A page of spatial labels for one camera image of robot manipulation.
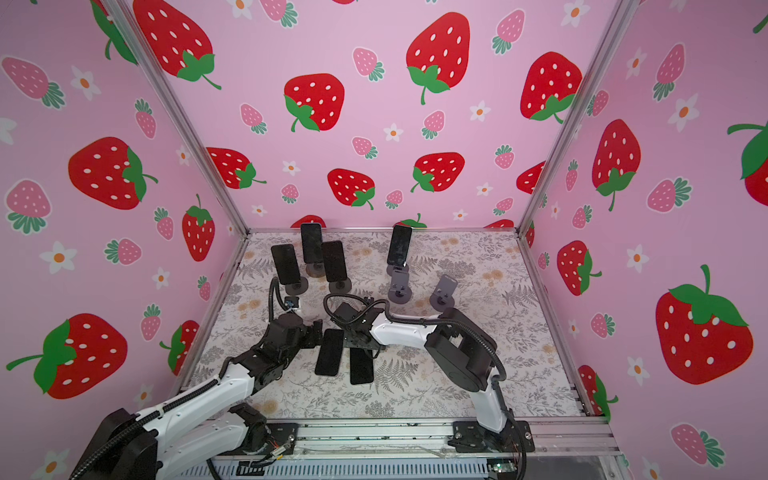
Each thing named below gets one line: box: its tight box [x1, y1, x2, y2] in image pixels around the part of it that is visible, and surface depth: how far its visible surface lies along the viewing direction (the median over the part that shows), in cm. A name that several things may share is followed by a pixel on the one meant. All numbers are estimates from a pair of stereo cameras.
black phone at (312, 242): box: [300, 223, 323, 263], surface depth 103 cm
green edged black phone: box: [387, 224, 412, 267], surface depth 104 cm
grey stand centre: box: [386, 264, 412, 305], surface depth 100 cm
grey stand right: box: [430, 274, 458, 312], surface depth 97 cm
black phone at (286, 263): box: [270, 244, 301, 285], surface depth 100 cm
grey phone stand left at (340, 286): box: [329, 277, 352, 294], surface depth 106 cm
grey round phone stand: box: [285, 277, 308, 297], surface depth 106 cm
